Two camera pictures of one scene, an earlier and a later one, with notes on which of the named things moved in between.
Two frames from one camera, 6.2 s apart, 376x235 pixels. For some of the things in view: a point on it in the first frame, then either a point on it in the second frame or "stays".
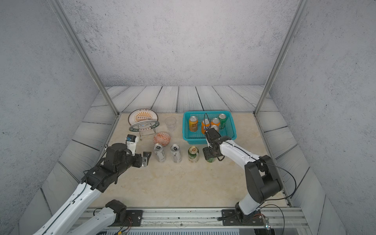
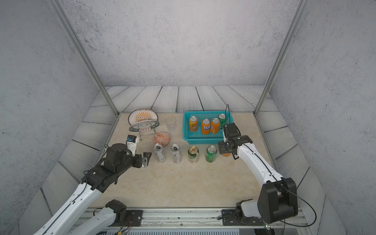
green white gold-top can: (193, 154) stays
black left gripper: (139, 163) stays
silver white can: (176, 153) stays
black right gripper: (206, 153) -> (222, 148)
